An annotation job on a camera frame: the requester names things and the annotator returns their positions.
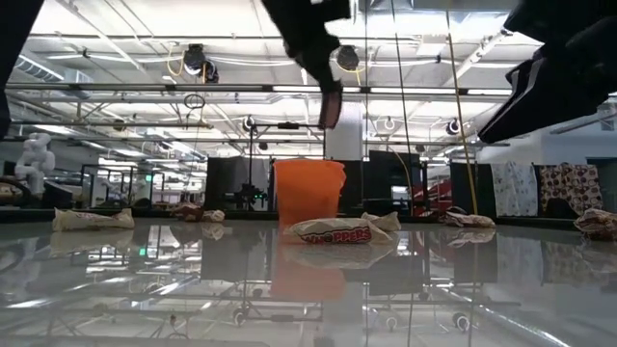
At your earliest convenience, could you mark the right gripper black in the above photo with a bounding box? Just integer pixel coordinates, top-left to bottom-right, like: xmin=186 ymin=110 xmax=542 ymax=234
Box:
xmin=476 ymin=17 xmax=617 ymax=145

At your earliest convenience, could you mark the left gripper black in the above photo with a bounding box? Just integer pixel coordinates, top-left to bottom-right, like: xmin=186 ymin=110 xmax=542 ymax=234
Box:
xmin=262 ymin=0 xmax=353 ymax=93

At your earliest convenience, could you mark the tan Whoppers candy pack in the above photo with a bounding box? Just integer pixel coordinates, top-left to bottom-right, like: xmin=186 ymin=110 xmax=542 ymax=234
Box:
xmin=572 ymin=207 xmax=617 ymax=242
xmin=282 ymin=217 xmax=394 ymax=246
xmin=360 ymin=210 xmax=403 ymax=233
xmin=200 ymin=208 xmax=227 ymax=224
xmin=443 ymin=211 xmax=496 ymax=229
xmin=51 ymin=206 xmax=136 ymax=232

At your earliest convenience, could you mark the black rig stand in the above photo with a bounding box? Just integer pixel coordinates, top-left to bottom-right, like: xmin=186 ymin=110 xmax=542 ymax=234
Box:
xmin=243 ymin=120 xmax=327 ymax=211

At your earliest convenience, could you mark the brown patterned cloth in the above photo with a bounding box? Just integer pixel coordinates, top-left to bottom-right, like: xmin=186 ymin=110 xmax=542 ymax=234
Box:
xmin=538 ymin=163 xmax=604 ymax=214

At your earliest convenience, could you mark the white patterned cloth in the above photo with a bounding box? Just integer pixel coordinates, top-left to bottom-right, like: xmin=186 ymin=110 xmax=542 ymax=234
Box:
xmin=490 ymin=161 xmax=539 ymax=218

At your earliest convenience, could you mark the black computer monitor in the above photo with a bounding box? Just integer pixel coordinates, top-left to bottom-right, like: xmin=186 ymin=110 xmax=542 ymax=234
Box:
xmin=366 ymin=149 xmax=421 ymax=201

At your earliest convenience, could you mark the orange plastic bucket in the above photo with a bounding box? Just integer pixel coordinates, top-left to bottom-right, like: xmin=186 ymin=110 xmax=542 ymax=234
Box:
xmin=272 ymin=158 xmax=347 ymax=230

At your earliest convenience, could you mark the black divider panel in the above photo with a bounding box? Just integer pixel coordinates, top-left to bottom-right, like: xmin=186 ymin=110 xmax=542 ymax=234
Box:
xmin=450 ymin=162 xmax=497 ymax=218

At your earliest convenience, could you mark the dark screen panel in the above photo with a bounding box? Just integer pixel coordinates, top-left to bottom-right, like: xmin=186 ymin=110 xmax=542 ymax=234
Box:
xmin=205 ymin=156 xmax=271 ymax=212

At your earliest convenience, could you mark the red metal rack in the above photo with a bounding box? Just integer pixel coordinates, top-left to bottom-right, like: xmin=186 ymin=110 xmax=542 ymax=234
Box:
xmin=412 ymin=178 xmax=453 ymax=212

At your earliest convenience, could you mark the black hanging cable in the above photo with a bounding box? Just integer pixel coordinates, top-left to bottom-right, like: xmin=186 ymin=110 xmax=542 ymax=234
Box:
xmin=389 ymin=0 xmax=416 ymax=209

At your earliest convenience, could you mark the yellow hanging cable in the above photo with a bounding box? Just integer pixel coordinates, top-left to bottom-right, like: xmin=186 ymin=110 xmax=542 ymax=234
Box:
xmin=444 ymin=0 xmax=480 ymax=216

